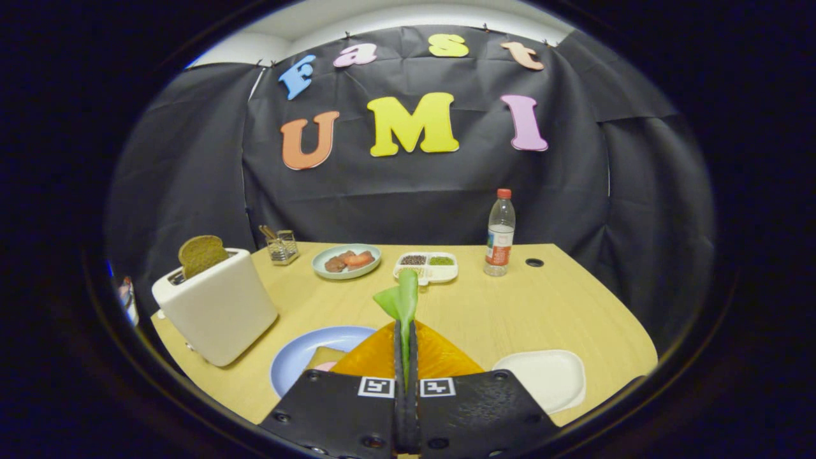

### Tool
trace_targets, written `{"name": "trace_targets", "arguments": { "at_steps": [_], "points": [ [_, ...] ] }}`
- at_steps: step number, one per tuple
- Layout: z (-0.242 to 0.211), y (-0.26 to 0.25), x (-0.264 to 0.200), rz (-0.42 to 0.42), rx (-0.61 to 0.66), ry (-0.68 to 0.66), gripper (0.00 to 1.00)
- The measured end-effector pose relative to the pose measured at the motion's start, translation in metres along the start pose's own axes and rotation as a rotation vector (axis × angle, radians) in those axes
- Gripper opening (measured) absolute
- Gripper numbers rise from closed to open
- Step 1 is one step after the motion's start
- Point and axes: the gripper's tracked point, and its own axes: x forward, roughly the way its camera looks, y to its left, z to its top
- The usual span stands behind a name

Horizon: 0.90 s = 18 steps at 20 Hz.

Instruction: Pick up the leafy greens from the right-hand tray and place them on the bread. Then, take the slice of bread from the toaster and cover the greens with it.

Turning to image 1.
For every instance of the pale green plate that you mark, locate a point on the pale green plate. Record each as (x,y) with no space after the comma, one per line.
(370,270)

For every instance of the blue round plate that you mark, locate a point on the blue round plate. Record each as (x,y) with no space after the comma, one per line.
(290,366)

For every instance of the yellow cheese slice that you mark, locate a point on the yellow cheese slice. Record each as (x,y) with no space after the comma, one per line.
(325,355)

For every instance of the black backdrop cloth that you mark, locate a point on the black backdrop cloth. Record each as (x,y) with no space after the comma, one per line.
(414,204)

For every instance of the brown meat slice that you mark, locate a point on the brown meat slice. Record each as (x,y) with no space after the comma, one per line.
(335,264)

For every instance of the green lettuce leaf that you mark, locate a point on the green lettuce leaf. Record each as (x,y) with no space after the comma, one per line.
(405,299)

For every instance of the clear plastic water bottle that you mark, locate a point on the clear plastic water bottle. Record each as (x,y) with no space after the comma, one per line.
(499,242)

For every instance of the white divided condiment tray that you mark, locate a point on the white divided condiment tray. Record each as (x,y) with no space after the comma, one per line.
(441,274)

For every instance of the red sausage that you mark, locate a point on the red sausage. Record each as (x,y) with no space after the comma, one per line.
(361,260)

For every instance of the pink ham slice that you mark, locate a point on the pink ham slice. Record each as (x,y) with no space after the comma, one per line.
(325,366)

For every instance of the white square plate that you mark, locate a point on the white square plate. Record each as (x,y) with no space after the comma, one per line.
(542,379)

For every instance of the white toaster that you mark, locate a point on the white toaster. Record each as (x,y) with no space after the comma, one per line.
(217,312)

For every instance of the brown bread slice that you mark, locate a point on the brown bread slice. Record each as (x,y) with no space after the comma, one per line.
(201,254)

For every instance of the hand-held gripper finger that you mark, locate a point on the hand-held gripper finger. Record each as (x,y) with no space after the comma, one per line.
(413,414)
(400,414)

